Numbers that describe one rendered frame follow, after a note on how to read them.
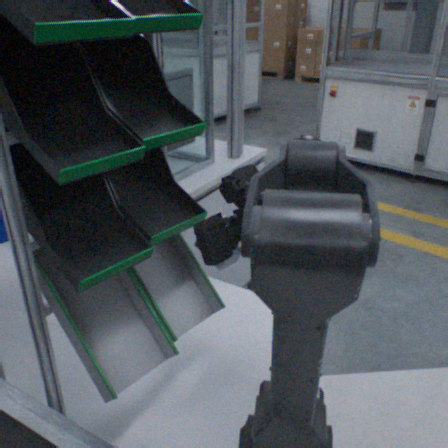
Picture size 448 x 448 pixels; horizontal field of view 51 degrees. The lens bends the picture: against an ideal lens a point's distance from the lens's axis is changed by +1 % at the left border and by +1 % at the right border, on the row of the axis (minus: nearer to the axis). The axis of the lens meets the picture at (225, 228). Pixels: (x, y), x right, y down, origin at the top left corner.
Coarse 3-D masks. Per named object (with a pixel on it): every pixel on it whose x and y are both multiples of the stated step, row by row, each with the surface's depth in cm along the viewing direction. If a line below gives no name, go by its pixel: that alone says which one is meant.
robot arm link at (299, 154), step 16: (288, 144) 36; (304, 144) 36; (320, 144) 35; (336, 144) 35; (288, 160) 35; (304, 160) 35; (320, 160) 35; (336, 160) 35; (256, 176) 33; (272, 176) 34; (288, 176) 35; (304, 176) 35; (320, 176) 35; (336, 176) 35; (352, 176) 33; (256, 192) 32; (336, 192) 35; (352, 192) 33; (368, 192) 31; (368, 208) 30
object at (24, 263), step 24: (0, 120) 60; (0, 144) 61; (0, 168) 61; (0, 192) 63; (24, 240) 67; (24, 264) 68; (24, 288) 71; (48, 336) 76; (0, 360) 90; (48, 360) 77; (48, 384) 79
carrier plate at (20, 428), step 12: (0, 420) 73; (12, 420) 73; (0, 432) 71; (12, 432) 71; (24, 432) 71; (0, 444) 69; (12, 444) 69; (24, 444) 69; (36, 444) 69; (48, 444) 69
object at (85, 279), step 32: (32, 160) 80; (32, 192) 75; (64, 192) 77; (96, 192) 77; (32, 224) 67; (64, 224) 72; (96, 224) 74; (128, 224) 74; (64, 256) 68; (96, 256) 70; (128, 256) 72
